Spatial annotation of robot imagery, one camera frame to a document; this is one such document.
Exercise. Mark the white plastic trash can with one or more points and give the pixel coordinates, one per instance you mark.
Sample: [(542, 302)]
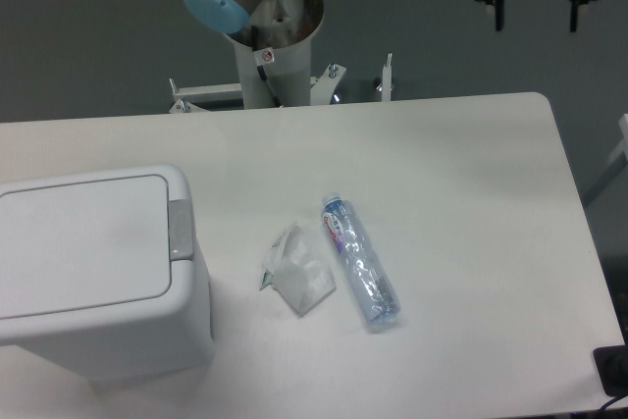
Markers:
[(165, 333)]

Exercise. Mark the white trash can lid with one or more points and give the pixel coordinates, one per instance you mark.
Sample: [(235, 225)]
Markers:
[(81, 245)]

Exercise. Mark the clear plastic water bottle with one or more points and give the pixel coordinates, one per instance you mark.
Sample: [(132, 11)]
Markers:
[(366, 277)]

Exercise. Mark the crumpled clear plastic wrapper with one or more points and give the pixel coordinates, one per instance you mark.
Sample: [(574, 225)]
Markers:
[(293, 269)]

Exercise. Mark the black device at table corner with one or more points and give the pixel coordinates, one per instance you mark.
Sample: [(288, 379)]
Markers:
[(611, 363)]

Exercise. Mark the grey lid push button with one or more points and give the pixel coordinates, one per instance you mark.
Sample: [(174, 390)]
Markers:
[(180, 228)]

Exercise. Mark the white frame at right edge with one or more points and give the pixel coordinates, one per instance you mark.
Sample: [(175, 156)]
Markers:
[(615, 163)]

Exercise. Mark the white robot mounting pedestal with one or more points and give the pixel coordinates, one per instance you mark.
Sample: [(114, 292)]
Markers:
[(267, 78)]

